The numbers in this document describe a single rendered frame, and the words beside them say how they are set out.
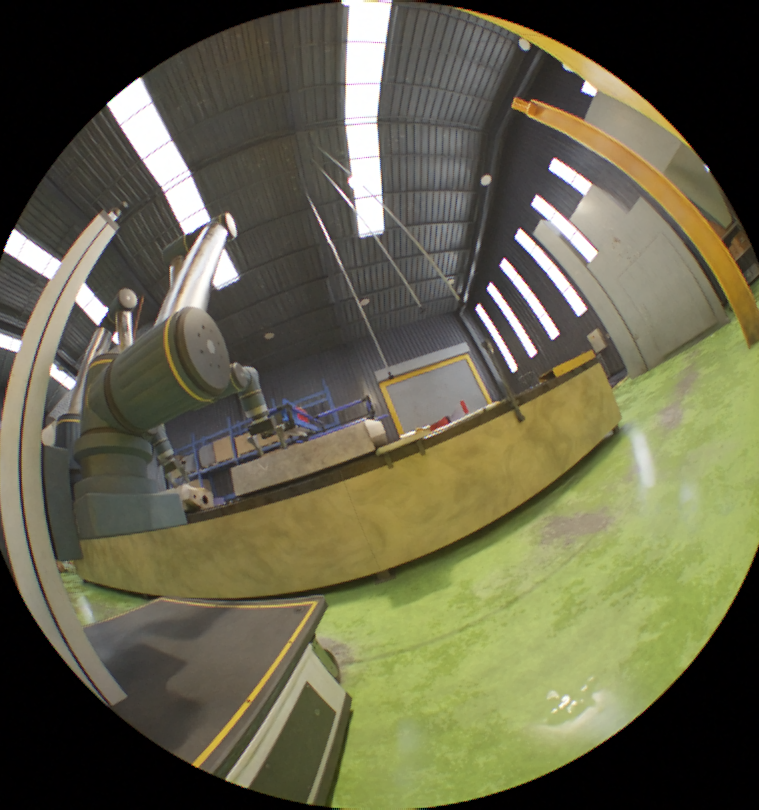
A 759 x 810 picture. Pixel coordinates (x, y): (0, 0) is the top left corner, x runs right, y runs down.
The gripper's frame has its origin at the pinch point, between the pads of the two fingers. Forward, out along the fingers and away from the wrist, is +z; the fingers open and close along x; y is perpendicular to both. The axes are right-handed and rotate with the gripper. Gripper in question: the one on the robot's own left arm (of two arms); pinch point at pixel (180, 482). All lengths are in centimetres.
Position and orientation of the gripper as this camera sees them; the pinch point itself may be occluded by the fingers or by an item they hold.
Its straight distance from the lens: 158.5
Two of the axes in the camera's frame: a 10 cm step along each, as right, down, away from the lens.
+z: 3.9, 9.0, 1.8
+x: -9.2, 4.0, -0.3
